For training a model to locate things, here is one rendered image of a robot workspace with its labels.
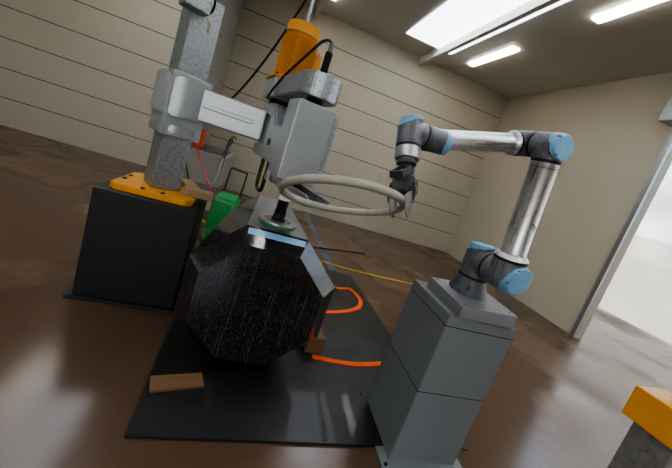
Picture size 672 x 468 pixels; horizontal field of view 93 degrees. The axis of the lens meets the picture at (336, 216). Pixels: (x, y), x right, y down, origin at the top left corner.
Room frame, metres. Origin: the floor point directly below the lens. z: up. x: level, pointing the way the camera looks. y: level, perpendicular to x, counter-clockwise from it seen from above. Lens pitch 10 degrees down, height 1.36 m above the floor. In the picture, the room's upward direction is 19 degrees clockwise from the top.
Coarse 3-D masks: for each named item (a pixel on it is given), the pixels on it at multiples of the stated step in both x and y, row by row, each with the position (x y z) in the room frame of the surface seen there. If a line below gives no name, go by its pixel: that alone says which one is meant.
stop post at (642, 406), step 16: (640, 400) 0.71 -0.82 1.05; (656, 400) 0.69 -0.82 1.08; (640, 416) 0.70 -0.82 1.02; (656, 416) 0.68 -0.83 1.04; (640, 432) 0.70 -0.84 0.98; (656, 432) 0.67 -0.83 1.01; (624, 448) 0.71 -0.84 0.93; (640, 448) 0.69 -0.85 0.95; (656, 448) 0.67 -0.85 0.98; (624, 464) 0.70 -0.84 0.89; (640, 464) 0.67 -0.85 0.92; (656, 464) 0.66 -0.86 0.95
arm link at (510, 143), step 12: (456, 132) 1.41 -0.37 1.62; (468, 132) 1.44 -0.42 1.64; (480, 132) 1.47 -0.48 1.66; (492, 132) 1.50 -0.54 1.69; (516, 132) 1.53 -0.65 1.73; (528, 132) 1.52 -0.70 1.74; (456, 144) 1.41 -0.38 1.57; (468, 144) 1.43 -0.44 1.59; (480, 144) 1.45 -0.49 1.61; (492, 144) 1.47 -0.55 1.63; (504, 144) 1.49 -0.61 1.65; (516, 144) 1.51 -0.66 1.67; (528, 156) 1.53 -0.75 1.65
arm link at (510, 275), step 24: (528, 144) 1.49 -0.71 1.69; (552, 144) 1.39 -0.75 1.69; (528, 168) 1.48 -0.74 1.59; (552, 168) 1.41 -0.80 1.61; (528, 192) 1.44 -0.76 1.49; (528, 216) 1.42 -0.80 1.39; (504, 240) 1.49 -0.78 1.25; (528, 240) 1.43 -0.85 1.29; (504, 264) 1.44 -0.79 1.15; (528, 264) 1.44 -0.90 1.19; (504, 288) 1.41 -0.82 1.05
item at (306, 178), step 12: (288, 180) 1.06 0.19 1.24; (300, 180) 1.02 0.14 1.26; (312, 180) 1.00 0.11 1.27; (324, 180) 0.99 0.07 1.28; (336, 180) 0.98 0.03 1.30; (348, 180) 0.98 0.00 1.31; (360, 180) 0.99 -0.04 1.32; (288, 192) 1.24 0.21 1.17; (384, 192) 1.02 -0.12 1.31; (396, 192) 1.05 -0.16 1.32; (312, 204) 1.37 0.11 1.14; (324, 204) 1.41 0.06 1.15
